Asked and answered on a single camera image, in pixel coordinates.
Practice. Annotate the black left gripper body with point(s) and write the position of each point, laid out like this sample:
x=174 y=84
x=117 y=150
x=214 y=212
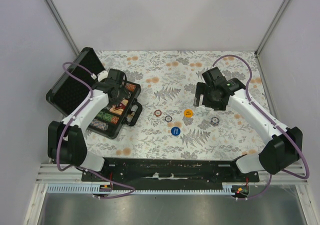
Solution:
x=123 y=94

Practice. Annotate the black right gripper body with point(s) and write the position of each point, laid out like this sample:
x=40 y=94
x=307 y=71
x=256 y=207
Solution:
x=209 y=100

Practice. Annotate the red Texas Holdem card deck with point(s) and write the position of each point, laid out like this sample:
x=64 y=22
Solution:
x=119 y=111

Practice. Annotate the red triangular dealer button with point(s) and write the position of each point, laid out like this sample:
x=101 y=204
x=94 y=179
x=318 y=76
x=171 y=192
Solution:
x=117 y=107

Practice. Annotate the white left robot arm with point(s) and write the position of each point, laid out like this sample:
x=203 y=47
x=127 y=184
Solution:
x=66 y=142

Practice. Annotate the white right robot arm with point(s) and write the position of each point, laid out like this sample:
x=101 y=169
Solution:
x=283 y=145

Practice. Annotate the black poker set case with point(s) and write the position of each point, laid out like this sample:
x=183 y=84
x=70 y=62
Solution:
x=67 y=94

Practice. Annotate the red purple chip row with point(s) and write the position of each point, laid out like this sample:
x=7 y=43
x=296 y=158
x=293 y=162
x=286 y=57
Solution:
x=130 y=87

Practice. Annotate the clear round acrylic disc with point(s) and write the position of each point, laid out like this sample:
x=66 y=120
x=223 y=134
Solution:
x=201 y=111

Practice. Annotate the blue 10 chip stack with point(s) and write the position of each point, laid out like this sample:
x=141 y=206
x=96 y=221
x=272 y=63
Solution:
x=215 y=121

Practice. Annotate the yellow big blind button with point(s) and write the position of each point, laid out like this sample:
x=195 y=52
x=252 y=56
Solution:
x=188 y=113

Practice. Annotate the blue 10 poker chip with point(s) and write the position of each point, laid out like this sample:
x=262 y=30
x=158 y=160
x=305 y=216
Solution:
x=168 y=118

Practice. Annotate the red 5 poker chip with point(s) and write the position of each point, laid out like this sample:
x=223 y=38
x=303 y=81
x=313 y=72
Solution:
x=157 y=113

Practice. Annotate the floral patterned table mat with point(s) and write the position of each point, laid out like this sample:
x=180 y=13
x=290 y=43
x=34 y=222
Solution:
x=168 y=82

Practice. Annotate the blue small blind button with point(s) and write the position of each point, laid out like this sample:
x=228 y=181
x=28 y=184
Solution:
x=175 y=131

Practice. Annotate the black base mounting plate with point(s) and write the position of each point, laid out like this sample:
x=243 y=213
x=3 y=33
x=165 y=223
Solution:
x=165 y=174

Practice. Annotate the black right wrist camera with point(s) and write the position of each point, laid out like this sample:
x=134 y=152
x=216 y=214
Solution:
x=212 y=76

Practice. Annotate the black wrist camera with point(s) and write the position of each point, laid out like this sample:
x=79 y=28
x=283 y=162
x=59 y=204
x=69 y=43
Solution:
x=212 y=76
x=116 y=75

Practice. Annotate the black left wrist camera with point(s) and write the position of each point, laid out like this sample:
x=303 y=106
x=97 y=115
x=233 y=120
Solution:
x=116 y=75

